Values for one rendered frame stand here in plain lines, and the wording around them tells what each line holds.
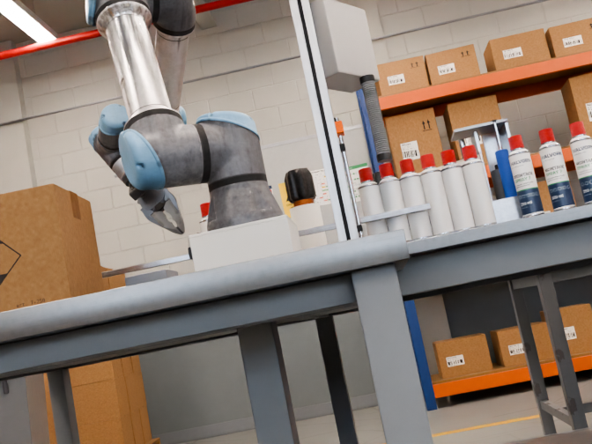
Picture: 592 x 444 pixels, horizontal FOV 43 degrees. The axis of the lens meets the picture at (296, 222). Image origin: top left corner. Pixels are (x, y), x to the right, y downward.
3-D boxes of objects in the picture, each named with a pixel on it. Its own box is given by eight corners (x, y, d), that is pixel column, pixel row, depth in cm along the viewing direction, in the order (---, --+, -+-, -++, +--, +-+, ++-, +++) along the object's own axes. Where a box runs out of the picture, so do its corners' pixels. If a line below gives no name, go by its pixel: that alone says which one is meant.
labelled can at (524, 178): (543, 216, 185) (522, 136, 188) (547, 213, 180) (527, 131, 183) (521, 220, 186) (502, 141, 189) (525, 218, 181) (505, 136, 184)
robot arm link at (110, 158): (86, 129, 195) (85, 146, 203) (112, 159, 194) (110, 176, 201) (111, 115, 199) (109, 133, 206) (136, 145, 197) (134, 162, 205)
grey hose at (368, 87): (392, 160, 181) (373, 77, 184) (392, 158, 177) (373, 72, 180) (377, 164, 181) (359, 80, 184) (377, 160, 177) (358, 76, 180)
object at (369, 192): (391, 247, 189) (374, 168, 192) (391, 246, 184) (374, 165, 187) (371, 251, 189) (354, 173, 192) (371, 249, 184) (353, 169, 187)
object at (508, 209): (524, 223, 199) (501, 129, 202) (533, 217, 186) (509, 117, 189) (471, 233, 200) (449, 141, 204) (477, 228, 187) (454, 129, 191)
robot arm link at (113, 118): (142, 99, 191) (137, 122, 200) (96, 102, 187) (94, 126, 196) (148, 124, 188) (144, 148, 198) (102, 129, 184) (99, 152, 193)
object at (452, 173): (475, 230, 187) (456, 151, 190) (477, 227, 182) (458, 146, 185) (454, 234, 188) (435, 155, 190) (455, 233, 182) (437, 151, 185)
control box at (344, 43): (381, 80, 187) (365, 9, 190) (338, 72, 174) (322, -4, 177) (349, 94, 194) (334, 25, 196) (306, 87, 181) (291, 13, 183)
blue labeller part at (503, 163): (521, 213, 190) (506, 150, 192) (524, 211, 187) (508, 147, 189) (508, 216, 190) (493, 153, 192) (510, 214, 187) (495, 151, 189)
